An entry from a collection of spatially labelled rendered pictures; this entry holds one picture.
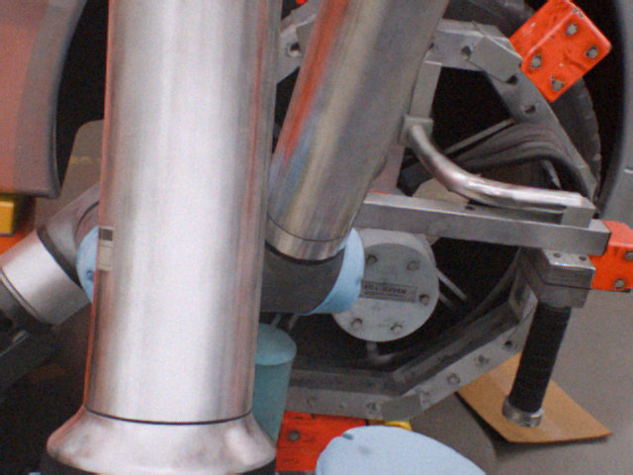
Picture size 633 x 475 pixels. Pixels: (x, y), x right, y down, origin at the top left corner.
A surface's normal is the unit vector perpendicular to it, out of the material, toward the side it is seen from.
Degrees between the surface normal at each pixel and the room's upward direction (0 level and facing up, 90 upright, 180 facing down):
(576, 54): 90
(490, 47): 90
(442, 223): 90
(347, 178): 112
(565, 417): 2
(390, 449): 7
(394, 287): 90
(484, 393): 0
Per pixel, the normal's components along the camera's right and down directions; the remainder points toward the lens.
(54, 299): 0.35, 0.41
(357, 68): -0.26, 0.66
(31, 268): -0.15, -0.23
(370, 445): 0.31, -0.87
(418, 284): 0.11, 0.44
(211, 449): 0.46, -0.63
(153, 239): -0.22, 0.04
